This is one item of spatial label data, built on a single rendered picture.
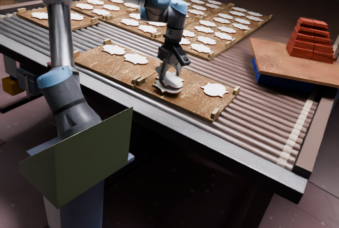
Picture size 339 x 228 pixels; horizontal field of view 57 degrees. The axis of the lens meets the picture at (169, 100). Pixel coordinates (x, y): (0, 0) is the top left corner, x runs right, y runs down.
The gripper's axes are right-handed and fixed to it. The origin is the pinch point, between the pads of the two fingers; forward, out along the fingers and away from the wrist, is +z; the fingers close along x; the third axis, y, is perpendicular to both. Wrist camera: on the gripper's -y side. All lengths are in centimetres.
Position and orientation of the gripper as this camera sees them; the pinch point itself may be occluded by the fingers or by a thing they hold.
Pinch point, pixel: (170, 78)
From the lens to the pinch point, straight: 145.3
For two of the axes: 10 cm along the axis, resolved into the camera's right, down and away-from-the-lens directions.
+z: -1.5, 8.4, 5.2
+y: -6.5, -4.8, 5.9
